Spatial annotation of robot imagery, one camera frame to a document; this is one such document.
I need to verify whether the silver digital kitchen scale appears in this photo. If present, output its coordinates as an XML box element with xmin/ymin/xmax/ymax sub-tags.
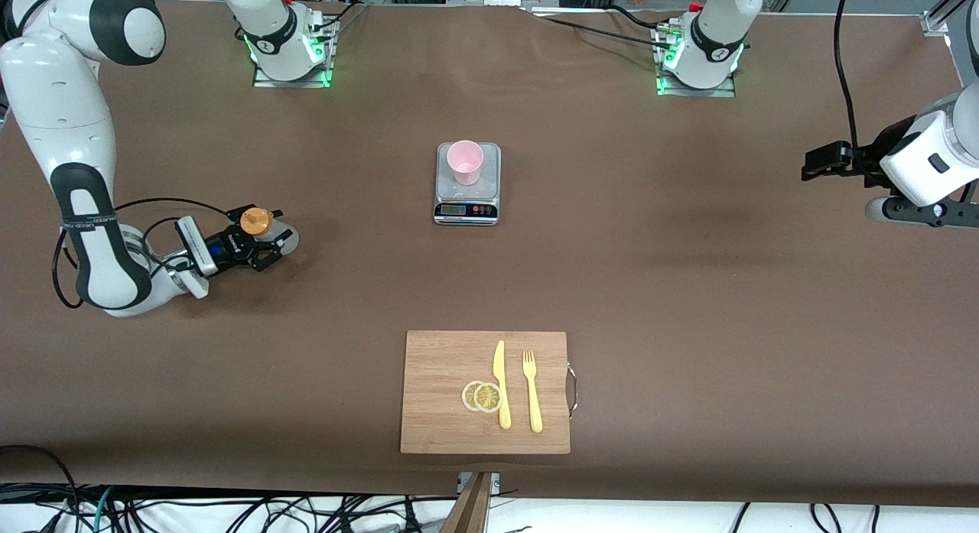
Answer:
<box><xmin>433</xmin><ymin>141</ymin><xmax>503</xmax><ymax>226</ymax></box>

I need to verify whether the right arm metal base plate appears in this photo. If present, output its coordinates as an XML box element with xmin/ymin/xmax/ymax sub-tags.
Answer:
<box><xmin>252</xmin><ymin>13</ymin><xmax>333</xmax><ymax>89</ymax></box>

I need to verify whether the wooden cutting board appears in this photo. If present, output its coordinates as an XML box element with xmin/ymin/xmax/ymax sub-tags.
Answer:
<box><xmin>399</xmin><ymin>330</ymin><xmax>572</xmax><ymax>455</ymax></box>

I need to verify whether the yellow plastic knife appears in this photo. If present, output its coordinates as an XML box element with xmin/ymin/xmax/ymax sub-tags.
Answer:
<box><xmin>493</xmin><ymin>340</ymin><xmax>512</xmax><ymax>431</ymax></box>

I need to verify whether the aluminium frame profile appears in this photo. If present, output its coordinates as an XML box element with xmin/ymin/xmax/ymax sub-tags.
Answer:
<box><xmin>922</xmin><ymin>0</ymin><xmax>979</xmax><ymax>37</ymax></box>

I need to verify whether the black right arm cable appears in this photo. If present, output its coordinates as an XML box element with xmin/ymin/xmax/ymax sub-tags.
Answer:
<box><xmin>52</xmin><ymin>198</ymin><xmax>230</xmax><ymax>308</ymax></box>

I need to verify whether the black base cable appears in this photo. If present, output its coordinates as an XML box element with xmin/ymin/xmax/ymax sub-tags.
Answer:
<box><xmin>528</xmin><ymin>5</ymin><xmax>668</xmax><ymax>48</ymax></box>

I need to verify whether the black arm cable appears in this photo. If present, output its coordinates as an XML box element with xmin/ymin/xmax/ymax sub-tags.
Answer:
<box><xmin>52</xmin><ymin>198</ymin><xmax>230</xmax><ymax>308</ymax></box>
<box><xmin>832</xmin><ymin>0</ymin><xmax>865</xmax><ymax>155</ymax></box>

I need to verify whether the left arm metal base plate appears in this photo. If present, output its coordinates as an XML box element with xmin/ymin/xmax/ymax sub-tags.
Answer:
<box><xmin>656</xmin><ymin>24</ymin><xmax>737</xmax><ymax>98</ymax></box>

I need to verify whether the clear sauce bottle orange cap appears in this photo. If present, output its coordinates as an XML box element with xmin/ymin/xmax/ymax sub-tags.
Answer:
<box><xmin>239</xmin><ymin>206</ymin><xmax>301</xmax><ymax>260</ymax></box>

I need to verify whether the teal floor cable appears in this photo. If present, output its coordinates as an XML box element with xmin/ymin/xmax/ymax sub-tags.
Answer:
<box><xmin>73</xmin><ymin>487</ymin><xmax>115</xmax><ymax>533</ymax></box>

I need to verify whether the pink plastic cup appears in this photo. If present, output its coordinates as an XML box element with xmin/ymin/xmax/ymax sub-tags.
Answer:
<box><xmin>447</xmin><ymin>139</ymin><xmax>484</xmax><ymax>187</ymax></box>

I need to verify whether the black looped floor cable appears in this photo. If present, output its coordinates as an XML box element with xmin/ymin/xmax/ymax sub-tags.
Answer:
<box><xmin>0</xmin><ymin>444</ymin><xmax>79</xmax><ymax>533</ymax></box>

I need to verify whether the yellow plastic fork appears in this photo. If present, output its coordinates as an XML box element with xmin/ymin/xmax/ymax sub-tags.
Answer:
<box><xmin>522</xmin><ymin>349</ymin><xmax>544</xmax><ymax>434</ymax></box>

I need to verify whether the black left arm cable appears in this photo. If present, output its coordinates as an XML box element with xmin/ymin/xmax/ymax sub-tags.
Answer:
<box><xmin>832</xmin><ymin>0</ymin><xmax>865</xmax><ymax>155</ymax></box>

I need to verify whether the wooden post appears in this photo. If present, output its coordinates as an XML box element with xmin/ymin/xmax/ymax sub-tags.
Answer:
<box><xmin>442</xmin><ymin>472</ymin><xmax>494</xmax><ymax>533</ymax></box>

